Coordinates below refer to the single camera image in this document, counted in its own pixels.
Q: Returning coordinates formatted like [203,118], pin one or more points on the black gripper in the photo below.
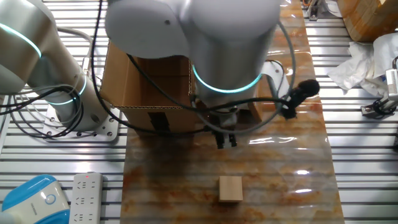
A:
[225,123]

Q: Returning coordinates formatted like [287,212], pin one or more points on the light wooden block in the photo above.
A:
[230,188]

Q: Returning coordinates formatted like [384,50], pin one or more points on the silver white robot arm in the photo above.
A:
[217,37]

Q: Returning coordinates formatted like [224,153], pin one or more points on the orange marble pattern mat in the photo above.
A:
[280,174]

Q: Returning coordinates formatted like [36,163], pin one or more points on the open cardboard box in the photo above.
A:
[136,93]

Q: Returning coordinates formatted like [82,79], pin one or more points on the crumpled white tissue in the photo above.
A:
[357,68]

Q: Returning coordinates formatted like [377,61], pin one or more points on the white power strip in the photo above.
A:
[86,199]

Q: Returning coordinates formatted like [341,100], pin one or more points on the brown box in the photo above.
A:
[367,18]

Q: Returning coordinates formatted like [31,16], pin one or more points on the blue white device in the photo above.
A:
[31,202]

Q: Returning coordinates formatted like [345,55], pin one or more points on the white wrist mount plate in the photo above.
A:
[273,73]

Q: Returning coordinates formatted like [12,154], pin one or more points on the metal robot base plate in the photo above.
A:
[109,127]

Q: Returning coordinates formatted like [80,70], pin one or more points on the aluminium camera rail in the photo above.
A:
[373,109]

